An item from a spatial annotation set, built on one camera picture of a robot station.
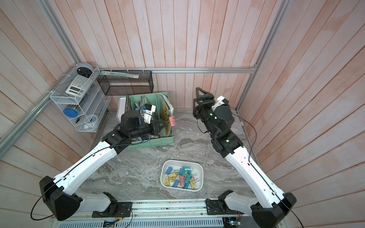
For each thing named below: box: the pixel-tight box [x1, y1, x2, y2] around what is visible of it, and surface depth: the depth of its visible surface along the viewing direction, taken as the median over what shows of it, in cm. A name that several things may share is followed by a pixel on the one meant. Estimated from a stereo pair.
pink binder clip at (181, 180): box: [179, 175, 185, 187], surface depth 83 cm
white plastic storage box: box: [160, 159, 204, 192], surface depth 84 cm
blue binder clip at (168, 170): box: [165, 166, 173, 175], surface depth 87 cm
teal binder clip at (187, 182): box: [183, 177, 191, 190], surface depth 81 cm
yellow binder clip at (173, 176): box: [168, 171, 179, 182], surface depth 84 cm
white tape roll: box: [83, 114, 98, 131], surface depth 92 cm
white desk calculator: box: [65, 74, 93, 98], surface depth 78 cm
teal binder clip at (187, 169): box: [181, 166, 192, 175], surface depth 87 cm
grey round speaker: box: [76, 62, 94, 79], surface depth 83 cm
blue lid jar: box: [62, 107, 78, 118], surface depth 78 cm
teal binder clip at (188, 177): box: [184, 173, 193, 181], surface depth 81 cm
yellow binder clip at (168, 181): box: [165, 175, 171, 187], surface depth 84 cm
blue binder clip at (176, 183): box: [172, 179, 180, 188], surface depth 83 cm
